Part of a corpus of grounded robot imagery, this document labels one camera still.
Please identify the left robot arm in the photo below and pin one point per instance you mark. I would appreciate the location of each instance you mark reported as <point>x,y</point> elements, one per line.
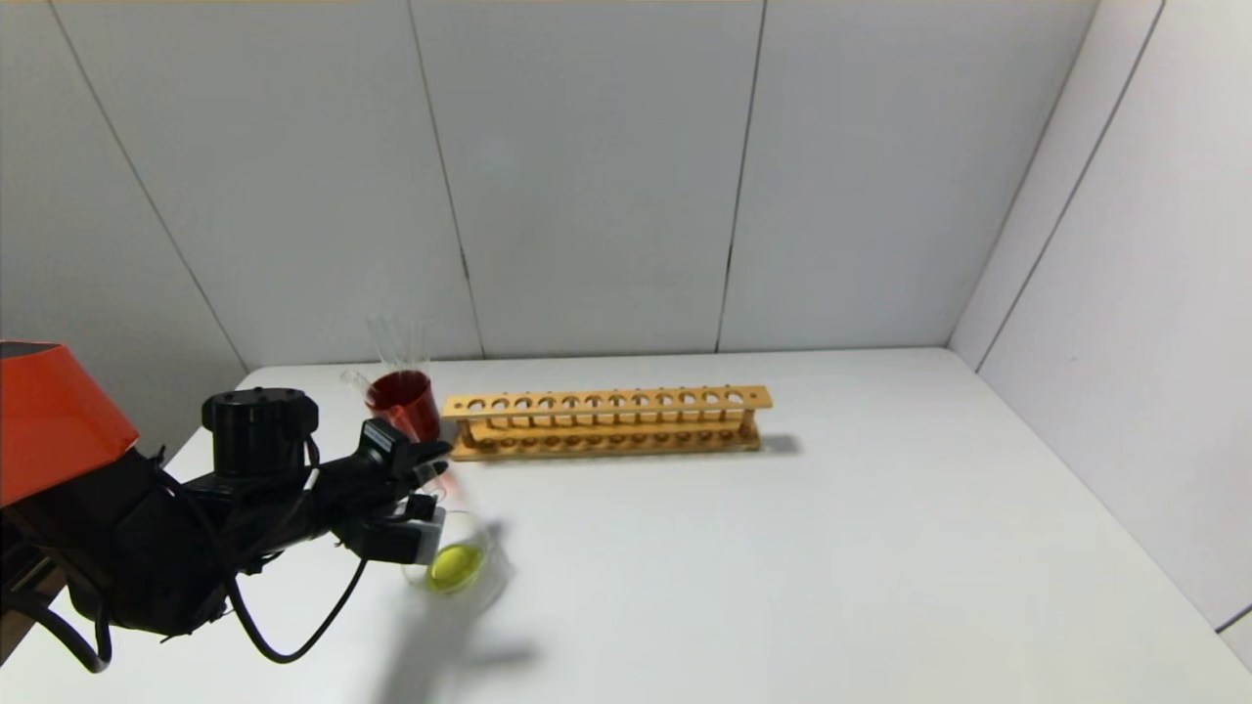
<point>117,528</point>

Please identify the dark red cup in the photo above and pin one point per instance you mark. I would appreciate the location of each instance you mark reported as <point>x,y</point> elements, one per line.
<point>406,396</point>

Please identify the test tube with red pigment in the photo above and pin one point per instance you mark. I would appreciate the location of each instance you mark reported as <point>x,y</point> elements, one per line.
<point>445,481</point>

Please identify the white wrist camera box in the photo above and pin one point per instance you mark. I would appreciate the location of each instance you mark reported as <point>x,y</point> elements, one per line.
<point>401,543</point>

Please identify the wooden test tube rack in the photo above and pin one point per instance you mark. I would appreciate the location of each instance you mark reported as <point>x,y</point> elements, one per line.
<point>606,401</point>

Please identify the clear glass beaker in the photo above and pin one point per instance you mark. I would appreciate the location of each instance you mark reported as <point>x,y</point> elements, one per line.
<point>465,572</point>

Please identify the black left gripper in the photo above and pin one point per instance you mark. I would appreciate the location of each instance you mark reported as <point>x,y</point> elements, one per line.
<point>382,442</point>

